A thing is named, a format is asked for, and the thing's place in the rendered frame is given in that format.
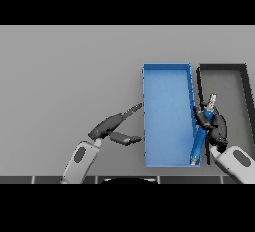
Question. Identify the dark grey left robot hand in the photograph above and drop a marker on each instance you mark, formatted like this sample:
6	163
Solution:
112	124

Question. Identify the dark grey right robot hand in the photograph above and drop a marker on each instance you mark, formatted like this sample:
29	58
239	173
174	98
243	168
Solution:
216	126

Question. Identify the blue pipe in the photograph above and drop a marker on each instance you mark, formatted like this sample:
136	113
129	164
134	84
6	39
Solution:
202	133

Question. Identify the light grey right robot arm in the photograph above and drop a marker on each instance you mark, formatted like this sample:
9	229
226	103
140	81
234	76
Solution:
236	163

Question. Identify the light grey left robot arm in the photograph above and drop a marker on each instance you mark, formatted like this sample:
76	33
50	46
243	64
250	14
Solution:
81	161

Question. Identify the dark grey bin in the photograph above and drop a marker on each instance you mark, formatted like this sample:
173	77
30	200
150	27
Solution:
223	90

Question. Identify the blue bin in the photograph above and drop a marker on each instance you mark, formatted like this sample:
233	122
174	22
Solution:
167	116

